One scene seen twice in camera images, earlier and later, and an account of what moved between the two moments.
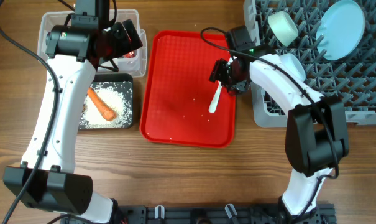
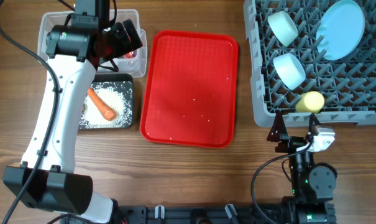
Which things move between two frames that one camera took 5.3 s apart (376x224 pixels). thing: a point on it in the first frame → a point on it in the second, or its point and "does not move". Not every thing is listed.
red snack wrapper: [129, 55] does not move
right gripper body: [225, 72] → [291, 144]
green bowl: [283, 27] does not move
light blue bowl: [293, 65] does not move
